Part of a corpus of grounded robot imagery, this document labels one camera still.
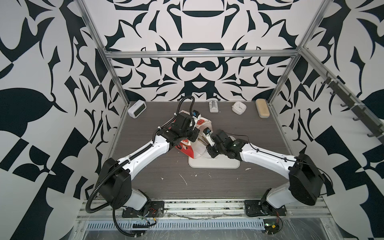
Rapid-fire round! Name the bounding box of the small white alarm clock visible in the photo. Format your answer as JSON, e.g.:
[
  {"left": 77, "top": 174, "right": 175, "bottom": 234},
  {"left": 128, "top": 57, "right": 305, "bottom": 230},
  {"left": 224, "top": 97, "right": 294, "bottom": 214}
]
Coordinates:
[{"left": 232, "top": 102, "right": 247, "bottom": 115}]

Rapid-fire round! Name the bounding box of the white plastic tray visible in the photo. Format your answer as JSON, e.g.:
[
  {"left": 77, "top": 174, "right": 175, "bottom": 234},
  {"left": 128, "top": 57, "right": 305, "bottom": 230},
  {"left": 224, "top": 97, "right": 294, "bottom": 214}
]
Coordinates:
[{"left": 189, "top": 141, "right": 240, "bottom": 169}]

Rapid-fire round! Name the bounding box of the grey wall hook rail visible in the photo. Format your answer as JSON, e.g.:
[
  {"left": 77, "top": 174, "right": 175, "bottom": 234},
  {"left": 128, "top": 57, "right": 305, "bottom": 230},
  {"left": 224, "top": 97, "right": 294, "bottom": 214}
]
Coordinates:
[{"left": 322, "top": 76, "right": 384, "bottom": 145}]

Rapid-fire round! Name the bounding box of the red white paper bag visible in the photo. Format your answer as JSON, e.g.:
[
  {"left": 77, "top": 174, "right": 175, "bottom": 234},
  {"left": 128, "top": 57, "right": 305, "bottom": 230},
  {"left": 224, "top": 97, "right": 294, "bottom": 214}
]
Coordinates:
[{"left": 175, "top": 117, "right": 213, "bottom": 159}]

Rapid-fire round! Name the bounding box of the white digital clock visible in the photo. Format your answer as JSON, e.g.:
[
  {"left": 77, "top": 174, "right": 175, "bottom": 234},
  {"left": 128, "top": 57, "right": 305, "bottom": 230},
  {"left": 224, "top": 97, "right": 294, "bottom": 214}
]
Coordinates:
[{"left": 128, "top": 100, "right": 147, "bottom": 119}]

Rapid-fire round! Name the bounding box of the black corrugated cable conduit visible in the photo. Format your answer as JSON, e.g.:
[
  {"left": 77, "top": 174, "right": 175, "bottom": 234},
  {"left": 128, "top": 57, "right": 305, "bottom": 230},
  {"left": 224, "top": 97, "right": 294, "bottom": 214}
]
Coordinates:
[{"left": 85, "top": 158, "right": 157, "bottom": 238}]

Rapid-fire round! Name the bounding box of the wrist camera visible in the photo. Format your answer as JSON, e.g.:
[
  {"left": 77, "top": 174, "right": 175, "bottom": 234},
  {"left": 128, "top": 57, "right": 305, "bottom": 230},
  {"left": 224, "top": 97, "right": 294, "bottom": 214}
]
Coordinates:
[
  {"left": 203, "top": 128, "right": 212, "bottom": 138},
  {"left": 192, "top": 110, "right": 201, "bottom": 118}
]

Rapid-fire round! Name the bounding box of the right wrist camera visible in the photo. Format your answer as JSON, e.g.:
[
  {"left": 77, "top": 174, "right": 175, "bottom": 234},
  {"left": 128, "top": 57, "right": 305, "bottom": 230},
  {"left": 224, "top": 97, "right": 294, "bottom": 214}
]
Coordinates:
[{"left": 203, "top": 128, "right": 212, "bottom": 138}]

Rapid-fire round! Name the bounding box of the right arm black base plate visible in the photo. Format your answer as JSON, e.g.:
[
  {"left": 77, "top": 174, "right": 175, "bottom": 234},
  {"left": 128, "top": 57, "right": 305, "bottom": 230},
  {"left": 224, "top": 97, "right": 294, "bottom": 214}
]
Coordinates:
[{"left": 244, "top": 200, "right": 287, "bottom": 217}]

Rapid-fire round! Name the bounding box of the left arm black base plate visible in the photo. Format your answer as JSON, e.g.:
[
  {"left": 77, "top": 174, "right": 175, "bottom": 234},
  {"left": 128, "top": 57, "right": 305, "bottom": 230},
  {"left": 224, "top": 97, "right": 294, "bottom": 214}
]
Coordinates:
[{"left": 122, "top": 201, "right": 165, "bottom": 218}]

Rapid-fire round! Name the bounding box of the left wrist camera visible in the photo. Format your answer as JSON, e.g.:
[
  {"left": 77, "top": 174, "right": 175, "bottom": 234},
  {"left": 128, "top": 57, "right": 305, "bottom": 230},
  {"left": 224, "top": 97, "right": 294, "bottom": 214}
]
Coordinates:
[{"left": 192, "top": 110, "right": 201, "bottom": 118}]

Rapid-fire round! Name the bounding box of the beige glasses case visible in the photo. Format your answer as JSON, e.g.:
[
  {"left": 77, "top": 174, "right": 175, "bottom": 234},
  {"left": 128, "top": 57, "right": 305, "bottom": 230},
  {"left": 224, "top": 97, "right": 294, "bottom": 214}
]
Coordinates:
[{"left": 255, "top": 99, "right": 270, "bottom": 119}]

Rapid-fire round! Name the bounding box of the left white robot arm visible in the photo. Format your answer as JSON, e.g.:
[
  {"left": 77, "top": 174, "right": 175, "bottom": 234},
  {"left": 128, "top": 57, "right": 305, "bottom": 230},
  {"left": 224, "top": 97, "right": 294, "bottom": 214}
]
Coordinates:
[{"left": 89, "top": 111, "right": 201, "bottom": 210}]

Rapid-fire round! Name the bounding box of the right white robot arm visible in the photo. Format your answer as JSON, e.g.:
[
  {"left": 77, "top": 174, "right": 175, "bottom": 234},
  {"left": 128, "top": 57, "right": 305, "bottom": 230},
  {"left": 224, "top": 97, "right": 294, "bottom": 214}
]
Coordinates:
[{"left": 203, "top": 128, "right": 325, "bottom": 210}]

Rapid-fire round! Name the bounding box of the small circuit board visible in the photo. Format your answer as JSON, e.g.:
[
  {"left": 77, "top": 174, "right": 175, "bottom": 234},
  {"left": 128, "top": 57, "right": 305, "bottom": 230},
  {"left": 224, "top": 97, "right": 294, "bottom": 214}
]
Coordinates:
[{"left": 264, "top": 218, "right": 284, "bottom": 236}]

